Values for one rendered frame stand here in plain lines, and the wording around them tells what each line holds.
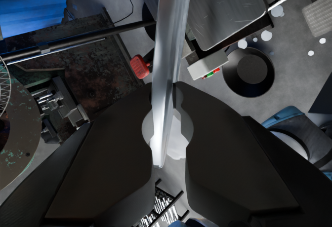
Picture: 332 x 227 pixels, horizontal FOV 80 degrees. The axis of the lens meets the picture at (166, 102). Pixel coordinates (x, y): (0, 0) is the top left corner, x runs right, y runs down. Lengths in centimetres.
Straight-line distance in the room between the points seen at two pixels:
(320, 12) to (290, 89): 43
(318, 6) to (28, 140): 160
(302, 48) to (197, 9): 83
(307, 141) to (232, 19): 33
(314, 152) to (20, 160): 143
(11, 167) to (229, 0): 141
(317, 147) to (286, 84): 70
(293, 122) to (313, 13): 52
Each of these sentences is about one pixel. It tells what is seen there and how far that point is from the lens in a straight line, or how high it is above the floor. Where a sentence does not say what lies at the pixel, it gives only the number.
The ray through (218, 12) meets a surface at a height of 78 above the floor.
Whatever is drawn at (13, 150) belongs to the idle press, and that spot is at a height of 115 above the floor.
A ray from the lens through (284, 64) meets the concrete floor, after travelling 121.
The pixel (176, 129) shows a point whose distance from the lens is 174.
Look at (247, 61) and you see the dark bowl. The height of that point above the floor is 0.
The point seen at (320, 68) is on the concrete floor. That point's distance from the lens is 119.
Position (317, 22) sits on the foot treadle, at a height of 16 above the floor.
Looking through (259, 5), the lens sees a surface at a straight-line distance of 36.
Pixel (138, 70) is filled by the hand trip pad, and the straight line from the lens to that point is 64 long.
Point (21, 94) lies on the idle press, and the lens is 156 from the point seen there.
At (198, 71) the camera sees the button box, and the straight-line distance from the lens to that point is 65.
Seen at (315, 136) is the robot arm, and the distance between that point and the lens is 59.
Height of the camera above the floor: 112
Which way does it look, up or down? 37 degrees down
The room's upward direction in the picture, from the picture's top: 121 degrees counter-clockwise
